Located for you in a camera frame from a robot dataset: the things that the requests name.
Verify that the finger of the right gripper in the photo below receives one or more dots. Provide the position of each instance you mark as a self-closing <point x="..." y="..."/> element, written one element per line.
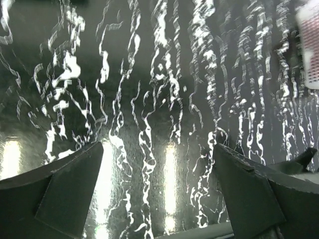
<point x="305" y="158"/>

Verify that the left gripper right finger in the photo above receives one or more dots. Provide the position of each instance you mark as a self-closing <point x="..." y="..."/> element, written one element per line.
<point x="276" y="201"/>

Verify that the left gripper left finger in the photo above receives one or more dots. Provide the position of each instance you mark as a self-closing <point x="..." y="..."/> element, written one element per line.
<point x="51" y="201"/>

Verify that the white plastic basket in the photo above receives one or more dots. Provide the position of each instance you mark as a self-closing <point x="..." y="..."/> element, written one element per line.
<point x="307" y="17"/>

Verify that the black marble pattern mat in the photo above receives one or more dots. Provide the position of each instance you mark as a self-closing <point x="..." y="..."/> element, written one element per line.
<point x="159" y="83"/>

